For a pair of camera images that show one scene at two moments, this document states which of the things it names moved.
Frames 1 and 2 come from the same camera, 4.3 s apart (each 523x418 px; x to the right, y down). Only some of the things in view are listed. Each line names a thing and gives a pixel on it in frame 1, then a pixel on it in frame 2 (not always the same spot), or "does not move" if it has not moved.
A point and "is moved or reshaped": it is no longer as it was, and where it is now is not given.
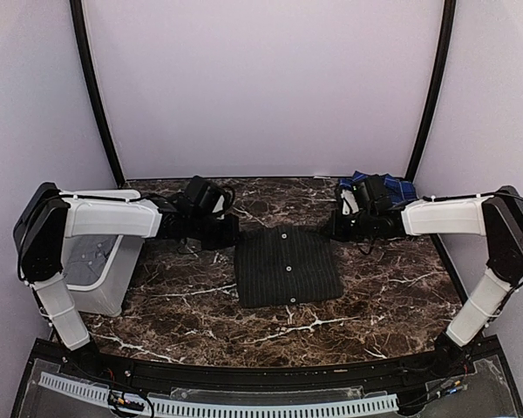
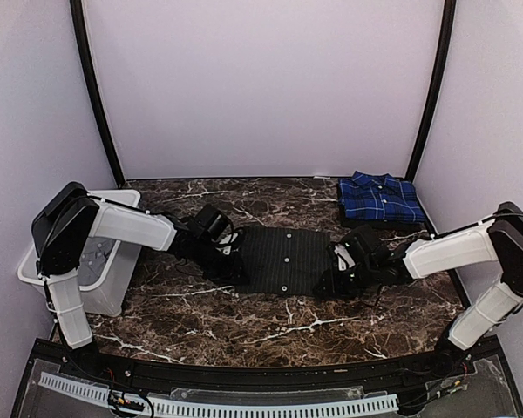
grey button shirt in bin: x=84 y=257 does not move
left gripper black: x=230 y=236 to x=230 y=275
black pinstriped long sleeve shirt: x=285 y=265 is moved or reshaped
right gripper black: x=336 y=227 to x=333 y=286
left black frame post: x=77 y=15 does not move
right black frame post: x=443 y=73 does not move
